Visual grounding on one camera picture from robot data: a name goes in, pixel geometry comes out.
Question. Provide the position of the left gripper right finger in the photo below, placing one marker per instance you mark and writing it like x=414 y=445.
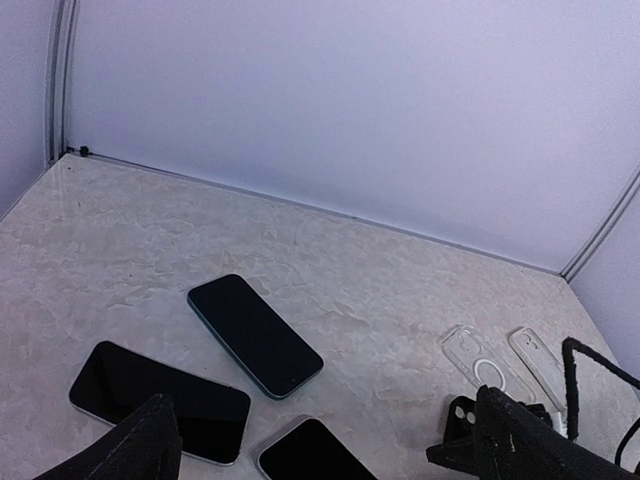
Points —
x=507 y=441

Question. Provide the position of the black phone case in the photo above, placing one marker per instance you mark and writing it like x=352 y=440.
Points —
x=460 y=421

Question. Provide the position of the left aluminium frame post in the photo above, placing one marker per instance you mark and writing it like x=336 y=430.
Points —
x=59 y=61

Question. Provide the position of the white translucent phone case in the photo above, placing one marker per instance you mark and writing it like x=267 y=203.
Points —
x=542 y=363

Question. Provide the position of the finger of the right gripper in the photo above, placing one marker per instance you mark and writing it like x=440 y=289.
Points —
x=569 y=347

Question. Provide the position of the aluminium frame post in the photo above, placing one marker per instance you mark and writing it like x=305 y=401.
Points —
x=59 y=61
x=603 y=229

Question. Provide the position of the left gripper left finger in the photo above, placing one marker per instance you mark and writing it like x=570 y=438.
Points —
x=145 y=445

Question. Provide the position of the clear phone case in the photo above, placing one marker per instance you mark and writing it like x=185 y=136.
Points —
x=471 y=354

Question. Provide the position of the right aluminium frame post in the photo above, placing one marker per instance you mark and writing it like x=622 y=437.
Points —
x=603 y=229

